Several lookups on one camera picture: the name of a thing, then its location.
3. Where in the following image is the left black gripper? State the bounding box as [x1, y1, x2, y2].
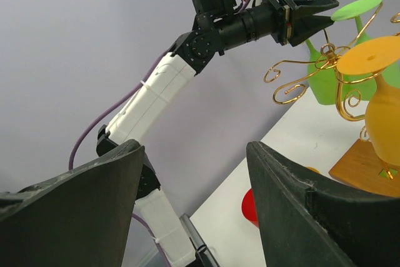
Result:
[218, 0, 339, 50]

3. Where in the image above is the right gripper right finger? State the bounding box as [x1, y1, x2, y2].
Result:
[246, 141, 399, 266]

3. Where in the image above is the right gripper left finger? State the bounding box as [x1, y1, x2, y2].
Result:
[1, 140, 144, 266]

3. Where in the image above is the orange wine glass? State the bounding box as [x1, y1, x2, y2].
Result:
[336, 36, 399, 166]
[306, 167, 321, 174]

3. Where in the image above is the red wine glass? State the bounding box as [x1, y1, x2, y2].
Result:
[241, 189, 259, 228]

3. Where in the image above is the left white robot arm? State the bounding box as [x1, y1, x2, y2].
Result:
[96, 0, 339, 266]

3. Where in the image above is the gold wire wine glass rack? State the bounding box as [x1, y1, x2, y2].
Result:
[263, 3, 400, 199]

